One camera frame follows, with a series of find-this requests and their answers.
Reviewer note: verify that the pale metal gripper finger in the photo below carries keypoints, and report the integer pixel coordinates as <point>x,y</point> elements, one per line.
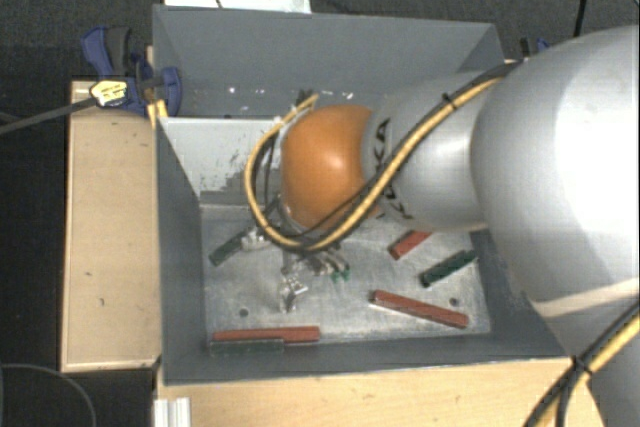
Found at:
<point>299,289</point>
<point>285,297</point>

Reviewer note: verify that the red-brown flat block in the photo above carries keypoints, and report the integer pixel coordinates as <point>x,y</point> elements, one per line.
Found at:
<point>267,334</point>
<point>420,309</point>
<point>407,245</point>

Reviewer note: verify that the dark green flat block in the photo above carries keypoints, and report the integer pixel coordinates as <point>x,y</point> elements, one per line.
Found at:
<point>247,347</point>
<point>447,268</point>
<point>227,251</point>

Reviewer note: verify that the pale wood flat board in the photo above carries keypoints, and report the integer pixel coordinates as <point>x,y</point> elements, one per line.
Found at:
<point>112,225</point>

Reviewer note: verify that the grey metal bin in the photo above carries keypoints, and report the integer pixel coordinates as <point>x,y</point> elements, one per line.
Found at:
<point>225,55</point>

